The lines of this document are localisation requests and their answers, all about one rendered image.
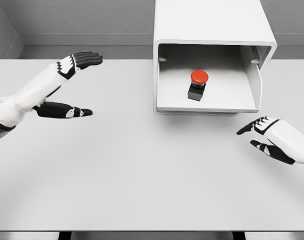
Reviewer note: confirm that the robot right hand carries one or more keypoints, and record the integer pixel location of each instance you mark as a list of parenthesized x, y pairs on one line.
[(287, 140)]

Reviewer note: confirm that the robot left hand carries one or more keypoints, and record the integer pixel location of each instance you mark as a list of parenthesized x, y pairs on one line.
[(50, 76)]

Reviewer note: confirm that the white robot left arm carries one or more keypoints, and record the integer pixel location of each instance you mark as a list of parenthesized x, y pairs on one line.
[(4, 110)]

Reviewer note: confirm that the white tabletop storage cabinet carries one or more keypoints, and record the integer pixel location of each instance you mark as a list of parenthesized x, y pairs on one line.
[(207, 20)]

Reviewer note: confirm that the white cabinet drawer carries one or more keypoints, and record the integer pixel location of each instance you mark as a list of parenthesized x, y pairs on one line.
[(224, 97)]

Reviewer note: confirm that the red button load switch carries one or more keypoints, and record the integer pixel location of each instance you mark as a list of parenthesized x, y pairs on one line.
[(199, 77)]

